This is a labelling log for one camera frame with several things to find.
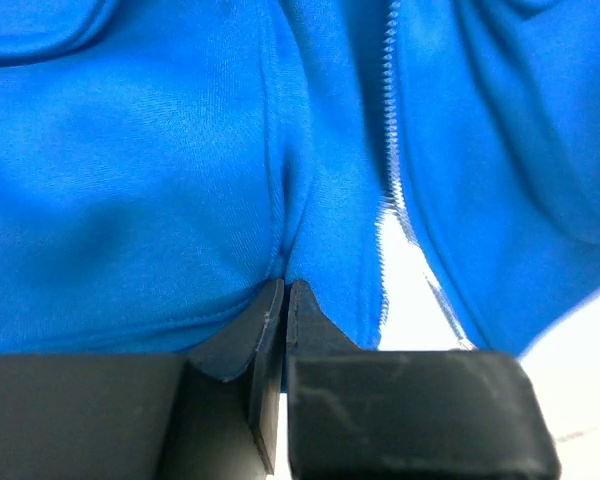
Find blue zip-up jacket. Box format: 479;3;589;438
0;1;600;355

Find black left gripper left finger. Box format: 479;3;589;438
0;280;285;479

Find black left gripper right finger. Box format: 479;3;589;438
287;281;561;479

